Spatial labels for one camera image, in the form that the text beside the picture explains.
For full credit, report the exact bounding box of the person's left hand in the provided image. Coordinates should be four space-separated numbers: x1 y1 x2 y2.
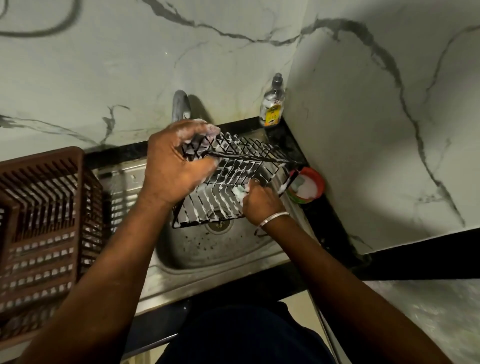
140 119 222 211

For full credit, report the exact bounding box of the person's right hand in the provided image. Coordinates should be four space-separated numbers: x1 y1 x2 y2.
241 179 290 228

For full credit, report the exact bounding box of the black wire rack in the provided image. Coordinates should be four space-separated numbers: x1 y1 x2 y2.
171 129 305 230

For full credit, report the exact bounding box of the person's left forearm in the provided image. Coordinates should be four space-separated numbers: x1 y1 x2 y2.
16 194 177 364

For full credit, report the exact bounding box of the person's right forearm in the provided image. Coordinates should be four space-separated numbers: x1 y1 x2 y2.
258 217 455 364

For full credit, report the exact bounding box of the person's dark clothing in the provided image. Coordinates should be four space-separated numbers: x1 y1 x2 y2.
157 303 335 364

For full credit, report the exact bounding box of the orange round container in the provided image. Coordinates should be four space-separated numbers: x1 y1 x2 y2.
286 166 326 205

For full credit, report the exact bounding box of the chrome faucet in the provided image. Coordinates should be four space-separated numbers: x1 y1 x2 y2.
171 89 193 123

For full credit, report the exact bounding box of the stainless steel sink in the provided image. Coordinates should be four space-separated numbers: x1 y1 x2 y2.
91 127 323 316

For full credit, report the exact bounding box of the clear dish soap bottle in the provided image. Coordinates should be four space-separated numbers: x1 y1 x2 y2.
259 73 287 128

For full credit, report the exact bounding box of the brown plastic dish basket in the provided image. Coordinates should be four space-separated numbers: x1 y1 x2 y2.
0 146 105 352

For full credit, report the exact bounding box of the silver bracelet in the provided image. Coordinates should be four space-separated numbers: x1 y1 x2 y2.
254 211 291 237

